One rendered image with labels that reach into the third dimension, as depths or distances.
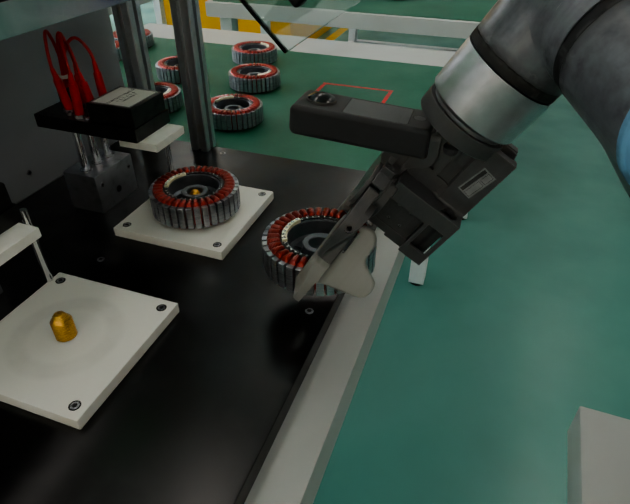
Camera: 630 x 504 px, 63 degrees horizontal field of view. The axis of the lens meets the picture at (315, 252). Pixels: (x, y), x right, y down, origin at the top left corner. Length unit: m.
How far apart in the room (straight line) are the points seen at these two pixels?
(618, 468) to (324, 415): 0.24
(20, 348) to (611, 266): 1.91
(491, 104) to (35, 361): 0.43
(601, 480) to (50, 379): 0.46
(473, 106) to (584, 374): 1.35
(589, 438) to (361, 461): 0.88
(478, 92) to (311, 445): 0.30
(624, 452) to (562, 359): 1.17
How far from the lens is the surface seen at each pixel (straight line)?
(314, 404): 0.49
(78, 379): 0.50
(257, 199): 0.70
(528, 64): 0.37
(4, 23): 0.58
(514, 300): 1.83
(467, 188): 0.43
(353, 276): 0.45
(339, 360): 0.52
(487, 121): 0.38
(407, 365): 1.54
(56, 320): 0.53
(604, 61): 0.33
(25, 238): 0.52
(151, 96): 0.67
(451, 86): 0.39
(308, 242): 0.51
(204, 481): 0.43
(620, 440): 0.53
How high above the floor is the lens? 1.14
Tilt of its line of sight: 36 degrees down
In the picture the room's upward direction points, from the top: straight up
